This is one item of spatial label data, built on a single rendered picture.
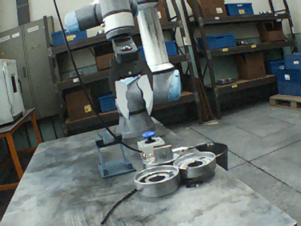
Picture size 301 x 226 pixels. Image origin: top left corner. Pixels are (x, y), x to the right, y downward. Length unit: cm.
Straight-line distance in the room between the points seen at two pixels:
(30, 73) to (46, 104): 54
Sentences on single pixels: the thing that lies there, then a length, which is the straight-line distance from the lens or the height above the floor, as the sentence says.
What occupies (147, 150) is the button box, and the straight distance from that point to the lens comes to 96.
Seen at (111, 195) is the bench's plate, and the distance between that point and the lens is 77.
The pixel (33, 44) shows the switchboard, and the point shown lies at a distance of 457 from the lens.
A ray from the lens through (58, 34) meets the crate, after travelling 426.
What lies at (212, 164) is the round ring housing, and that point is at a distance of 75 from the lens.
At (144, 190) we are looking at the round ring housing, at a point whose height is 82.
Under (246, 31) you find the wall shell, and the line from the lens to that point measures 551.
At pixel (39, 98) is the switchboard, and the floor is 85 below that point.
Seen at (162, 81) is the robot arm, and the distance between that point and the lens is 121.
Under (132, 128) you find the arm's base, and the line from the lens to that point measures 125.
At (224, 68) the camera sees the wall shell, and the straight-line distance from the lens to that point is 522.
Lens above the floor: 111
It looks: 11 degrees down
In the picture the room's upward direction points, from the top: 12 degrees counter-clockwise
